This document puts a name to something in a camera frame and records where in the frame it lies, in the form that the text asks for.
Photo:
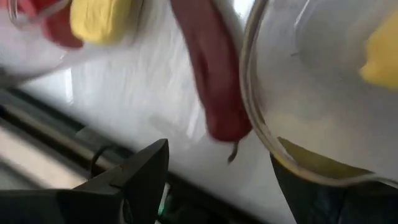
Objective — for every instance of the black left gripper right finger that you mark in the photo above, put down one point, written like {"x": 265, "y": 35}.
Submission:
{"x": 335, "y": 205}

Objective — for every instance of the dark purple eggplant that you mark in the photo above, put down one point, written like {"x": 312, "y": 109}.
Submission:
{"x": 214, "y": 77}

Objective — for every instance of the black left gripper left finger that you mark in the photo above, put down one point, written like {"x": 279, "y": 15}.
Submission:
{"x": 93, "y": 205}

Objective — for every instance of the large clear plastic basket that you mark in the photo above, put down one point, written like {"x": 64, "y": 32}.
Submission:
{"x": 25, "y": 53}

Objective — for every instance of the yellow lemon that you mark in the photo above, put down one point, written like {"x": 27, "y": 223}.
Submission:
{"x": 382, "y": 53}

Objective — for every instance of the clear glass bowl right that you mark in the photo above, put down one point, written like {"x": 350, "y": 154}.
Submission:
{"x": 311, "y": 77}

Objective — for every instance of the red bell pepper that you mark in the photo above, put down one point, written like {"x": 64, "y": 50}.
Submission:
{"x": 59, "y": 28}

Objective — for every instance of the yellow corn cob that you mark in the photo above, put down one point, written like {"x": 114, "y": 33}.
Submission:
{"x": 99, "y": 18}

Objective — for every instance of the black table edge rail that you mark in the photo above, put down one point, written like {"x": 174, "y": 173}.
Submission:
{"x": 46, "y": 124}

